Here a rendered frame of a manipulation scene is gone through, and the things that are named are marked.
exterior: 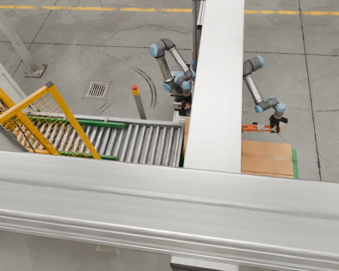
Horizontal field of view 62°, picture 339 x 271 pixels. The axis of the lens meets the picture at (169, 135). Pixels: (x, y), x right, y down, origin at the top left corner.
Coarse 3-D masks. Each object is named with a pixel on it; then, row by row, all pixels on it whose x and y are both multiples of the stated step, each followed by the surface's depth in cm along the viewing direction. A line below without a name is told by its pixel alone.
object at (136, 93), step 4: (132, 92) 335; (136, 92) 334; (136, 96) 340; (136, 100) 347; (140, 100) 351; (136, 104) 355; (140, 104) 353; (140, 108) 360; (140, 112) 368; (144, 112) 375; (140, 116) 376; (144, 116) 376
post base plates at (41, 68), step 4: (28, 64) 489; (36, 64) 496; (40, 64) 512; (44, 64) 511; (28, 68) 509; (40, 68) 504; (44, 68) 508; (28, 72) 504; (32, 72) 502; (36, 72) 502; (40, 72) 501; (28, 76) 501; (32, 76) 500; (36, 76) 498; (40, 76) 498
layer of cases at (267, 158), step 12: (252, 144) 333; (264, 144) 332; (276, 144) 330; (288, 144) 329; (252, 156) 325; (264, 156) 323; (276, 156) 322; (288, 156) 321; (252, 168) 317; (264, 168) 316; (276, 168) 315; (288, 168) 313
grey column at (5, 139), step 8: (0, 128) 141; (0, 136) 144; (8, 136) 147; (16, 136) 154; (0, 144) 144; (8, 144) 150; (16, 144) 154; (96, 248) 338; (104, 248) 337; (112, 248) 336; (120, 248) 335
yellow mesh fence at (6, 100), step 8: (0, 88) 212; (0, 96) 215; (8, 96) 221; (8, 104) 223; (24, 120) 242; (40, 136) 267; (24, 144) 291; (48, 144) 281; (32, 152) 301; (40, 152) 297; (48, 152) 296; (56, 152) 297
